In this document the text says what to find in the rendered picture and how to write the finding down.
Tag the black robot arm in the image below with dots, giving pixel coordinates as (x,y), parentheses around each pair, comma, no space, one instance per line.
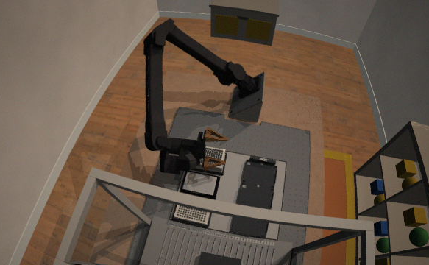
(156,136)

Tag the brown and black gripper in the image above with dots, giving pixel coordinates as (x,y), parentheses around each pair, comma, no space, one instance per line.
(200,149)

